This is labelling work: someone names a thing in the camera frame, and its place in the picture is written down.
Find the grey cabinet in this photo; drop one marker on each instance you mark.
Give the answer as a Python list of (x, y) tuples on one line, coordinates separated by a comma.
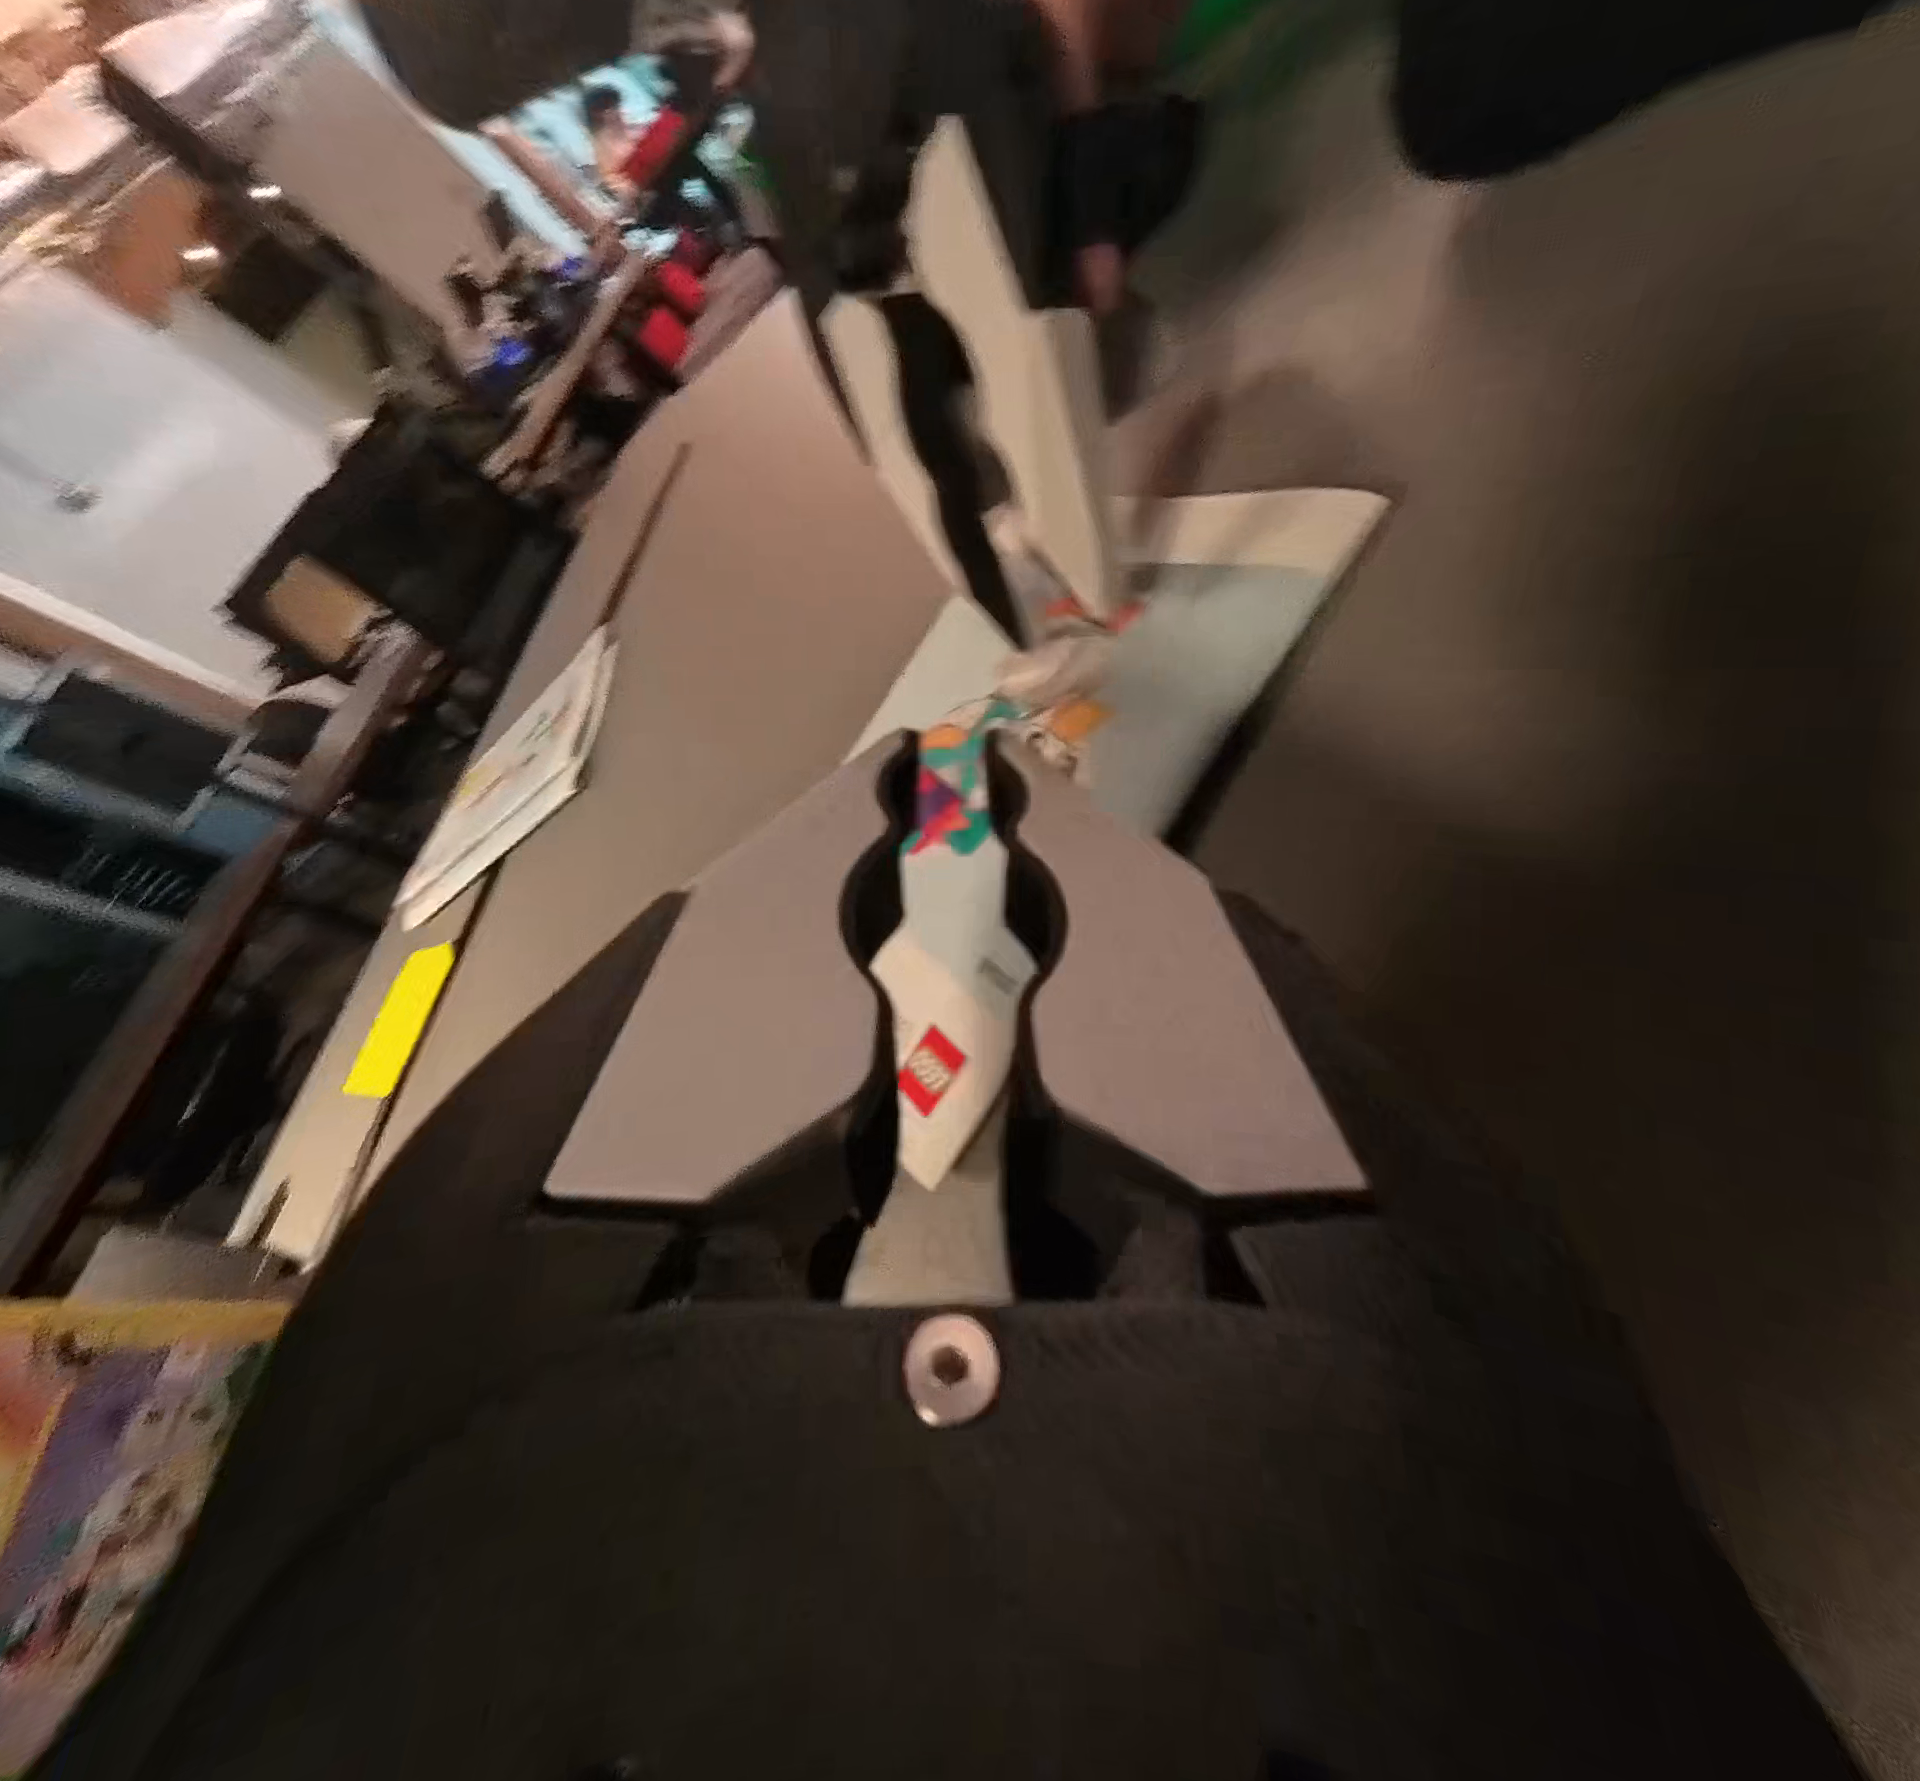
[(332, 161)]

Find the white printed paper bag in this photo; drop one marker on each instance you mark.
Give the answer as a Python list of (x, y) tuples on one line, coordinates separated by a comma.
[(943, 1048)]

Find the dark wooden bar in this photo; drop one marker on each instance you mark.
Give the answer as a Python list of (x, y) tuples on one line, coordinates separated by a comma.
[(195, 957)]

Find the light blue instruction booklet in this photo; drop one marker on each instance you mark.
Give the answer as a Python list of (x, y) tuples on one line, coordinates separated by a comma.
[(1246, 641)]

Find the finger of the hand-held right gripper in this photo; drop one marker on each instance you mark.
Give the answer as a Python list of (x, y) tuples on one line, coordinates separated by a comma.
[(1051, 432), (901, 418)]

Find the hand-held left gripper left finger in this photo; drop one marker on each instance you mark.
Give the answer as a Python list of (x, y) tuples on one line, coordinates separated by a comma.
[(720, 1016)]

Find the yellow sticky note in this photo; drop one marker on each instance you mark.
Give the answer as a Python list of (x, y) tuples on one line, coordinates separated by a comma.
[(402, 1019)]

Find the small white printed leaflet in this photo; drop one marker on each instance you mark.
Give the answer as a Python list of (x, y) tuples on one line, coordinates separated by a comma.
[(518, 790)]

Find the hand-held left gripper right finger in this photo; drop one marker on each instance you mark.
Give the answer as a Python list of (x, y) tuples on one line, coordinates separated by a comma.
[(1187, 1031)]

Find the green plastic bin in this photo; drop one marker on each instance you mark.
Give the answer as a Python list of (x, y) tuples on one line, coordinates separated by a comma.
[(1237, 4)]

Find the colourful printed cardboard box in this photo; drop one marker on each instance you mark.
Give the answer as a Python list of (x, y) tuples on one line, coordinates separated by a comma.
[(106, 1497)]

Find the black chair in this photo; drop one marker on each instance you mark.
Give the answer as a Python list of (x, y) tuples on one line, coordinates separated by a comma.
[(399, 544)]

